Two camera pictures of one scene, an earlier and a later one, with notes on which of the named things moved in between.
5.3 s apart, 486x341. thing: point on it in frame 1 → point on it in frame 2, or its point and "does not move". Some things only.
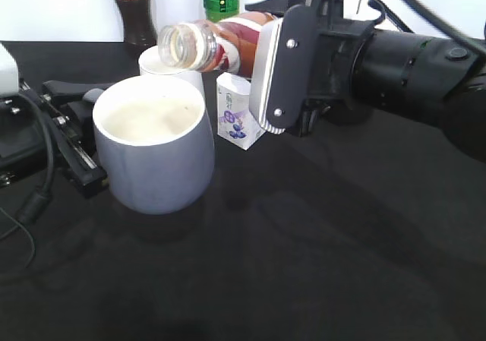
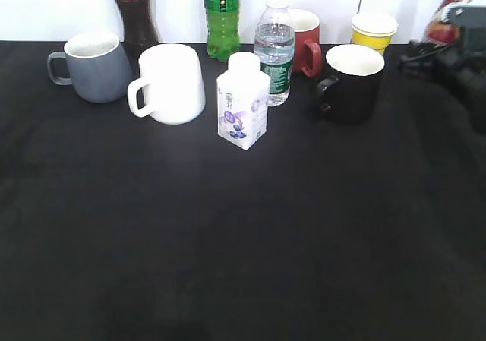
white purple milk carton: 235,122 does not move
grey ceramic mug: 159,146 → 101,71
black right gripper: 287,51 → 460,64
